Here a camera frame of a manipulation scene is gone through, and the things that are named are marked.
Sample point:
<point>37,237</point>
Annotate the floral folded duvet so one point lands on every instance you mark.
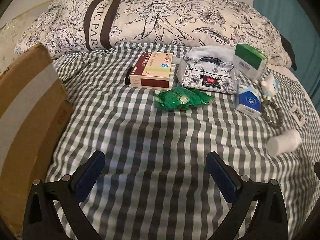
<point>85,25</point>

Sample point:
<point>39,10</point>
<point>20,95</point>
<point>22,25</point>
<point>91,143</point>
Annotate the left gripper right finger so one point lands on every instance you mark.
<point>269,220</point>

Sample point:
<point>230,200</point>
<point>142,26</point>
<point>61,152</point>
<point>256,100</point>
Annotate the teal curtain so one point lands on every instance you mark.
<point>294,24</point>

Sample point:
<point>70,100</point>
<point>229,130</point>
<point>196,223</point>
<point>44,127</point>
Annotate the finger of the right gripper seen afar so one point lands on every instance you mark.
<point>316,169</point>

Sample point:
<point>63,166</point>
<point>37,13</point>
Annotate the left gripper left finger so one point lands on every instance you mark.
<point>40,218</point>

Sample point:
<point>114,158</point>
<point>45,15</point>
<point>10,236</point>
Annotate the white sticker card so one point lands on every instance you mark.
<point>298,115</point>

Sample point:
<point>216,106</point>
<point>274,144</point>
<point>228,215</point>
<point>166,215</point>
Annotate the brown cardboard box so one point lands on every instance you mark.
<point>34,113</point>

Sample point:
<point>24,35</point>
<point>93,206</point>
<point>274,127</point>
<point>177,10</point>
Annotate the white cylindrical handheld device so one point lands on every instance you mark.
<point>287,142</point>

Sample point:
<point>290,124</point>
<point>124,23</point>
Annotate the red beige medicine box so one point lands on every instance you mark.
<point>152,70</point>

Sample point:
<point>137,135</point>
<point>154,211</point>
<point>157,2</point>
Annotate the floral tissue pack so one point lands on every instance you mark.
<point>209,68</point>

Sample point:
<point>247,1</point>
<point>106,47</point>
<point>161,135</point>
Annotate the grey white checkered cloth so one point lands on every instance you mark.
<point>155,184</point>

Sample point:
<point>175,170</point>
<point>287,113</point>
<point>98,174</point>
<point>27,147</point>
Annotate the blue white tissue pack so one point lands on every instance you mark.
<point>247,100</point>

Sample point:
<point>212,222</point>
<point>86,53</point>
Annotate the green snack packet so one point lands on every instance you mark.
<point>182,99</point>

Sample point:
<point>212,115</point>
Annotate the green white carton box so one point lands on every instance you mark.
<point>250,61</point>

